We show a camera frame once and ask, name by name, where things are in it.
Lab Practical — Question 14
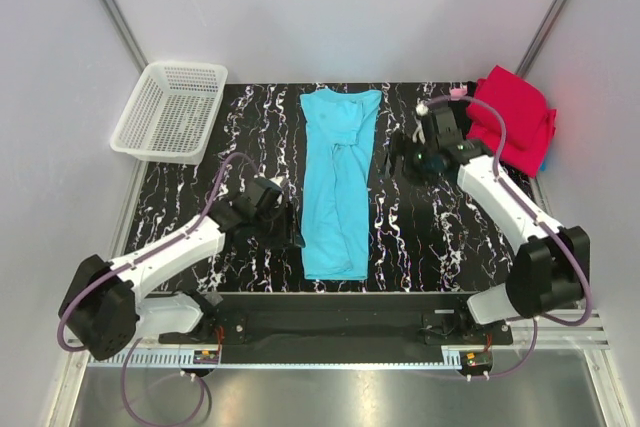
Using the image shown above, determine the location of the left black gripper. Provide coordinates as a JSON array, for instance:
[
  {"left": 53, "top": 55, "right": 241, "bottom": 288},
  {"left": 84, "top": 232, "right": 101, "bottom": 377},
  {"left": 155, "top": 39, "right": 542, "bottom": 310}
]
[{"left": 253, "top": 201, "right": 305, "bottom": 250}]

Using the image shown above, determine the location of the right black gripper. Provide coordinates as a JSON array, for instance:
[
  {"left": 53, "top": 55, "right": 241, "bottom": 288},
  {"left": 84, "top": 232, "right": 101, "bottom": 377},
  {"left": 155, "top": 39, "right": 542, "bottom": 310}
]
[{"left": 376, "top": 131, "right": 438, "bottom": 187}]

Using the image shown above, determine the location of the cyan t shirt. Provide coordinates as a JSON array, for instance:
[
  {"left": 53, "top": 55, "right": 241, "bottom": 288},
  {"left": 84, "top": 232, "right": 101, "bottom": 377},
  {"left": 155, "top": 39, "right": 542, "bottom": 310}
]
[{"left": 300, "top": 88, "right": 382, "bottom": 281}]

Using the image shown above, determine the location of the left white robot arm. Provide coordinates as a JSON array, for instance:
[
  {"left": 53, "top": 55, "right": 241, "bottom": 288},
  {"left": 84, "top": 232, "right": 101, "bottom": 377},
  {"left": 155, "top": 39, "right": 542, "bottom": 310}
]
[{"left": 58, "top": 177, "right": 305, "bottom": 361}]

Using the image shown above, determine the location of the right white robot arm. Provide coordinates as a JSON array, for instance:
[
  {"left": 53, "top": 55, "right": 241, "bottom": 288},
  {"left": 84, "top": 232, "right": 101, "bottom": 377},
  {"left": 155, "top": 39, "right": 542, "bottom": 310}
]
[{"left": 384, "top": 96, "right": 593, "bottom": 344}]

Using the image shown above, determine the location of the folded black t shirt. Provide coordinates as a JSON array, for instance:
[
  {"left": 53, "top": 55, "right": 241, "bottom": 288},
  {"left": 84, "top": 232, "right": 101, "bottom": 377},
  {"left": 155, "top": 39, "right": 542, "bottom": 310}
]
[{"left": 448, "top": 81, "right": 477, "bottom": 137}]

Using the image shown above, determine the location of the pink paper tag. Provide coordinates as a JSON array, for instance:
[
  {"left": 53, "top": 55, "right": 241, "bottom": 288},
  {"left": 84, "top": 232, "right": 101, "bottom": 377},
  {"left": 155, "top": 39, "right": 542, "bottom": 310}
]
[{"left": 449, "top": 86, "right": 468, "bottom": 101}]

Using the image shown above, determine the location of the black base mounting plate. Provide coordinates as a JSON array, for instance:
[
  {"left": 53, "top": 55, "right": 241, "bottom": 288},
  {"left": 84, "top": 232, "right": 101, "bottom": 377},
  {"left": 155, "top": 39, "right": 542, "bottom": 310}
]
[{"left": 163, "top": 293, "right": 513, "bottom": 366}]

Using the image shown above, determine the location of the white plastic basket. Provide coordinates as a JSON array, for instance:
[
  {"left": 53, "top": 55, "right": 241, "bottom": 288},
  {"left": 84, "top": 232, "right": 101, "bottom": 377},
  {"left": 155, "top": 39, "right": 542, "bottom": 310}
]
[{"left": 110, "top": 61, "right": 228, "bottom": 165}]

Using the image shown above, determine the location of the folded red t shirt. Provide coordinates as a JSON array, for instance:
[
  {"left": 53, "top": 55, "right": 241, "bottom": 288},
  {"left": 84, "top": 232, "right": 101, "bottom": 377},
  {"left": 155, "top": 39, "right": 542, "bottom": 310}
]
[{"left": 467, "top": 66, "right": 556, "bottom": 177}]

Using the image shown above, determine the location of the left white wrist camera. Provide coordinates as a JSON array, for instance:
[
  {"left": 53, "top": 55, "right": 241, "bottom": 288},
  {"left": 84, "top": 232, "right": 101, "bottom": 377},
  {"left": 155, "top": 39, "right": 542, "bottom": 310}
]
[{"left": 269, "top": 176, "right": 287, "bottom": 190}]

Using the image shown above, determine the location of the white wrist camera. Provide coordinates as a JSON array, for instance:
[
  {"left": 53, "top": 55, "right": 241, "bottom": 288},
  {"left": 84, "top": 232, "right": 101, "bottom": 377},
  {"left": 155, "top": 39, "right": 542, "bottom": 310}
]
[
  {"left": 412, "top": 102, "right": 432, "bottom": 145},
  {"left": 269, "top": 176, "right": 287, "bottom": 190}
]

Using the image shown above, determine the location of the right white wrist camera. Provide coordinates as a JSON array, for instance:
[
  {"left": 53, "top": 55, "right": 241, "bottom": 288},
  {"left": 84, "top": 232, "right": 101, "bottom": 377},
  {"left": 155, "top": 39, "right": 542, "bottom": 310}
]
[{"left": 412, "top": 102, "right": 432, "bottom": 145}]

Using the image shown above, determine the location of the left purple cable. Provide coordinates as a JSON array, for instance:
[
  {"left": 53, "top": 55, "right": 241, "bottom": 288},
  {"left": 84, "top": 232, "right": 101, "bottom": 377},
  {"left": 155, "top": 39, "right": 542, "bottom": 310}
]
[{"left": 57, "top": 152, "right": 261, "bottom": 426}]

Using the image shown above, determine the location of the purple cable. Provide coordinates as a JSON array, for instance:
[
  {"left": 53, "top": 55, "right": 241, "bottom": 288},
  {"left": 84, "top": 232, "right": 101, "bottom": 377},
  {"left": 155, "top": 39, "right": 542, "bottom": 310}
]
[
  {"left": 429, "top": 94, "right": 595, "bottom": 382},
  {"left": 57, "top": 152, "right": 261, "bottom": 426}
]

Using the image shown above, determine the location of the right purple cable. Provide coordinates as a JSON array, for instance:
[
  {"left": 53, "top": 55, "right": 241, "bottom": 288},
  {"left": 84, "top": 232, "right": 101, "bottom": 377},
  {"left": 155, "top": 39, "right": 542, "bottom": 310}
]
[{"left": 429, "top": 94, "right": 595, "bottom": 382}]

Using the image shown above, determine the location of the right corner metal post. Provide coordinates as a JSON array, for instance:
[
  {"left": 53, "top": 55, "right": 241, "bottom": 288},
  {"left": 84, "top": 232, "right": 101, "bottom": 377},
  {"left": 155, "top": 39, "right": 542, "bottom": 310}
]
[{"left": 516, "top": 0, "right": 570, "bottom": 78}]

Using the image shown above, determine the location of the corner metal post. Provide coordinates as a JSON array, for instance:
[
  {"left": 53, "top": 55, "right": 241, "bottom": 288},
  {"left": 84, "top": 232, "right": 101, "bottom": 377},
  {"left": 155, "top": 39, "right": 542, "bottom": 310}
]
[
  {"left": 516, "top": 0, "right": 570, "bottom": 78},
  {"left": 98, "top": 0, "right": 148, "bottom": 72}
]

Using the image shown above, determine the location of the left corner metal post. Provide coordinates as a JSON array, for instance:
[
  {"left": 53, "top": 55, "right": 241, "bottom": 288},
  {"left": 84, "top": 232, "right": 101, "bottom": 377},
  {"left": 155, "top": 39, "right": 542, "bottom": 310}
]
[{"left": 98, "top": 0, "right": 148, "bottom": 72}]

